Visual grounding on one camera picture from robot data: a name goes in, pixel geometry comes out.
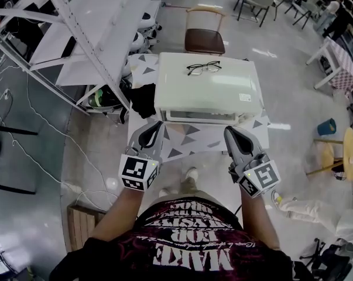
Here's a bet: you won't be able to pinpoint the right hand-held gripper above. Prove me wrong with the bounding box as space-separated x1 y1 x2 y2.
224 125 282 199

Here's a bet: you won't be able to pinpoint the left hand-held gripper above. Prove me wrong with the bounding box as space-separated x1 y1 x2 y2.
118 120 166 191

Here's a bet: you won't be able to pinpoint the glass toaster oven door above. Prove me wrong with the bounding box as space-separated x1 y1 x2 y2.
160 108 242 125

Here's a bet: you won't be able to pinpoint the white toaster oven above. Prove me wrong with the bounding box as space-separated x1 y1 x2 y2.
153 52 265 126

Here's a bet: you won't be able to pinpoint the person's left forearm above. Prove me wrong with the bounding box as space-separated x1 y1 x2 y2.
89 183 145 243

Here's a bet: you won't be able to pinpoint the person's right forearm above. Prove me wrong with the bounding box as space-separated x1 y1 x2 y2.
238 186 281 251

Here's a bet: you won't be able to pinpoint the black cloth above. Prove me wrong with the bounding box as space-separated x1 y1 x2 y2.
130 83 157 120

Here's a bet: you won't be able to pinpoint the triangle-patterned table cloth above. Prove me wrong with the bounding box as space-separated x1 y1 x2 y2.
126 53 271 161

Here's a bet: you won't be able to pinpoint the person's white shoe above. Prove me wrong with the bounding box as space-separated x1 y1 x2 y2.
185 166 199 181

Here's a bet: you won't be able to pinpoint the person's khaki shorts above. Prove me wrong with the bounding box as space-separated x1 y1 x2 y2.
151 176 224 213

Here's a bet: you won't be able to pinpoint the blue bucket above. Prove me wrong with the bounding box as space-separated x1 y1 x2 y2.
317 118 338 137

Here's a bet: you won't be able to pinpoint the black-rimmed eyeglasses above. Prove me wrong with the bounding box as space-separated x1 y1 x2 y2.
186 60 222 77

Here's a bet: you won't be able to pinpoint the white power strip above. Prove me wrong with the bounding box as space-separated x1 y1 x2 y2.
61 182 84 195

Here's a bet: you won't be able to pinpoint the round wooden stool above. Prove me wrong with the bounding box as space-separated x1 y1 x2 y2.
306 126 353 181

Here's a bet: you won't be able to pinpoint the wooden crate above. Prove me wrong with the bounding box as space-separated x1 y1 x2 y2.
66 204 107 252

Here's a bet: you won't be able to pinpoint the black shirt with red print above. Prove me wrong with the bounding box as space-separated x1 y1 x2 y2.
49 197 294 281

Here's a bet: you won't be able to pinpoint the wooden chair with brown seat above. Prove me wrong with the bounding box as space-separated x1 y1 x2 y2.
184 5 227 57

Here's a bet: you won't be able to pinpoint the white table with checked cloth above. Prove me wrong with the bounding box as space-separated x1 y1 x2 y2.
306 36 353 91

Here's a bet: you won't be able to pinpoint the black office chair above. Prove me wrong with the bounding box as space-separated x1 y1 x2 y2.
298 238 353 281

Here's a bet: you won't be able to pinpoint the grey chair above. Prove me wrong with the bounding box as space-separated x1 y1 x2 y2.
237 0 276 28
292 1 321 30

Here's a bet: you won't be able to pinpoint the white cable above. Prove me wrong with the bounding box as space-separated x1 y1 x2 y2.
0 68 120 213

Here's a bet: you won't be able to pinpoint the white metal frame workbench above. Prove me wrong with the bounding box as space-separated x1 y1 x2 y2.
0 0 163 117

